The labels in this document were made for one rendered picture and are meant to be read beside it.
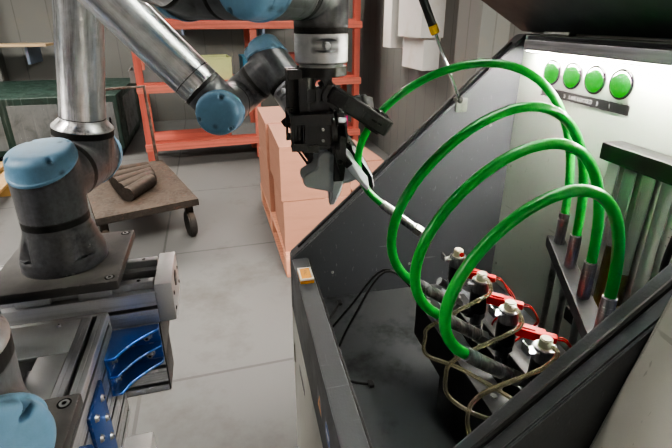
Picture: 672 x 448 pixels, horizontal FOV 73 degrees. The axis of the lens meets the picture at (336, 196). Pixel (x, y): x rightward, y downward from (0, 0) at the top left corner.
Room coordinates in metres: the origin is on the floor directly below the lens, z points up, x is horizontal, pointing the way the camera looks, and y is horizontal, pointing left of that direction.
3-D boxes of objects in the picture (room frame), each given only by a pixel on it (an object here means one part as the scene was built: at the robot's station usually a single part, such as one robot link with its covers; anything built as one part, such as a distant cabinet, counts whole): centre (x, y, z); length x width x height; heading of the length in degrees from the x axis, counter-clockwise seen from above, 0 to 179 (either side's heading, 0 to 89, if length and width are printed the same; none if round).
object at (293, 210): (3.14, 0.05, 0.41); 1.39 x 0.99 x 0.82; 11
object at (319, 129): (0.66, 0.03, 1.36); 0.09 x 0.08 x 0.12; 102
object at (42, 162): (0.79, 0.54, 1.20); 0.13 x 0.12 x 0.14; 1
